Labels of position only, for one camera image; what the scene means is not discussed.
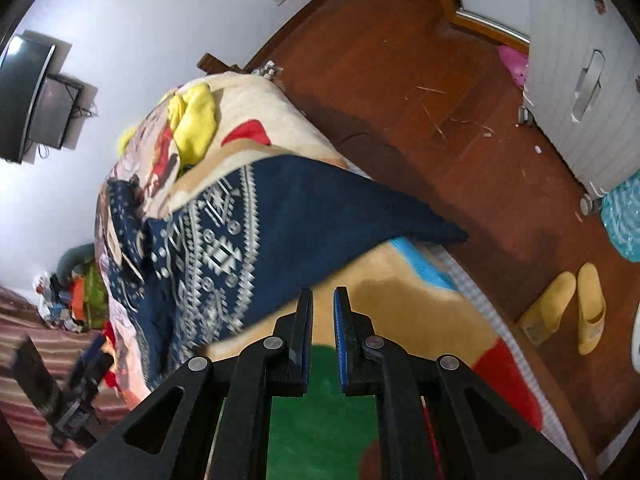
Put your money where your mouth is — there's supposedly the cartoon fleece blanket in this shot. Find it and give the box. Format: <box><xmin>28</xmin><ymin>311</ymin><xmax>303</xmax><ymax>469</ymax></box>
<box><xmin>115</xmin><ymin>72</ymin><xmax>551</xmax><ymax>480</ymax></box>

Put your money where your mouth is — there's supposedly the small black wall monitor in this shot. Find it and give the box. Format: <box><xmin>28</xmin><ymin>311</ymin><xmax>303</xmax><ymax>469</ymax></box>
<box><xmin>27</xmin><ymin>74</ymin><xmax>85</xmax><ymax>150</ymax></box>

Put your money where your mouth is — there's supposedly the wooden door frame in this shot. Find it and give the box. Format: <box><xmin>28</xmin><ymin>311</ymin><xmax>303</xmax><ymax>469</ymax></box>
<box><xmin>425</xmin><ymin>0</ymin><xmax>531</xmax><ymax>53</ymax></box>

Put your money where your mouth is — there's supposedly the red striped cloth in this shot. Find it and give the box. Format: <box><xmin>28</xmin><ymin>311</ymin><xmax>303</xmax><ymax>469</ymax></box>
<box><xmin>0</xmin><ymin>285</ymin><xmax>131</xmax><ymax>480</ymax></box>

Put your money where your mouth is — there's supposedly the yellow slipper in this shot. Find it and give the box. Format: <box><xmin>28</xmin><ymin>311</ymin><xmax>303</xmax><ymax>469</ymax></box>
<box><xmin>517</xmin><ymin>271</ymin><xmax>577</xmax><ymax>347</ymax></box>
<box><xmin>576</xmin><ymin>262</ymin><xmax>607</xmax><ymax>356</ymax></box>

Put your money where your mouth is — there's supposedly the pink plastic bag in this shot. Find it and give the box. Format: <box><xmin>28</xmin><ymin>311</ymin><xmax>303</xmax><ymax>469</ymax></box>
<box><xmin>497</xmin><ymin>45</ymin><xmax>531</xmax><ymax>91</ymax></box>

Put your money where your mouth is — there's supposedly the navy patterned sweater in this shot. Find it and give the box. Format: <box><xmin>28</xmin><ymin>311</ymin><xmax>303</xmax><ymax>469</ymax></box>
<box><xmin>102</xmin><ymin>154</ymin><xmax>470</xmax><ymax>391</ymax></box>

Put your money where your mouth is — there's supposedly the yellow garment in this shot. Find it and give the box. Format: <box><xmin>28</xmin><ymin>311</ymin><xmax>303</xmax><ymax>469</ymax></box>
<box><xmin>117</xmin><ymin>82</ymin><xmax>219</xmax><ymax>166</ymax></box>

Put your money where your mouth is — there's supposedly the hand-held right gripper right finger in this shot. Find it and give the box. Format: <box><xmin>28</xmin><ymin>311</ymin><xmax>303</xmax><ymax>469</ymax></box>
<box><xmin>333</xmin><ymin>286</ymin><xmax>586</xmax><ymax>480</ymax></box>

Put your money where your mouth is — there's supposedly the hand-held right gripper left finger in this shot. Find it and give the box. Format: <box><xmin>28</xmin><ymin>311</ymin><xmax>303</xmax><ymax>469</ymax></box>
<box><xmin>62</xmin><ymin>287</ymin><xmax>314</xmax><ymax>480</ymax></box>

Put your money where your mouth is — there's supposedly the pile of colourful clothes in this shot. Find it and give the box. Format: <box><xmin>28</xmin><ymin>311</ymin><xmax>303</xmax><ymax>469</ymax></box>
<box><xmin>32</xmin><ymin>242</ymin><xmax>111</xmax><ymax>333</ymax></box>

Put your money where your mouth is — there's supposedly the wooden bed frame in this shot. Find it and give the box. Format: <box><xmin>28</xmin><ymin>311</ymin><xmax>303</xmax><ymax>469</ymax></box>
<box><xmin>196</xmin><ymin>52</ymin><xmax>246</xmax><ymax>76</ymax></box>

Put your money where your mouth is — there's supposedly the car print quilt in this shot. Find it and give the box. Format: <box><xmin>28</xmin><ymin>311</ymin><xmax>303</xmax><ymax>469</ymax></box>
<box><xmin>92</xmin><ymin>110</ymin><xmax>181</xmax><ymax>406</ymax></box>

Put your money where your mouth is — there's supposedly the teal patterned bag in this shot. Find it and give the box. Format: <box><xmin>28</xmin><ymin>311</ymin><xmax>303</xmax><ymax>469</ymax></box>
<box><xmin>600</xmin><ymin>170</ymin><xmax>640</xmax><ymax>263</ymax></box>

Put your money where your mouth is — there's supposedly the white cabinet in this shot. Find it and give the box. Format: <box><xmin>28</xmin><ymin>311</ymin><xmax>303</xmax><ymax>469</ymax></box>
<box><xmin>520</xmin><ymin>0</ymin><xmax>640</xmax><ymax>211</ymax></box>

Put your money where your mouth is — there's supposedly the wall-mounted black television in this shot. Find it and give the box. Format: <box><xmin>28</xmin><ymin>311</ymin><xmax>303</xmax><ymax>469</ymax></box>
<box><xmin>0</xmin><ymin>35</ymin><xmax>57</xmax><ymax>163</ymax></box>

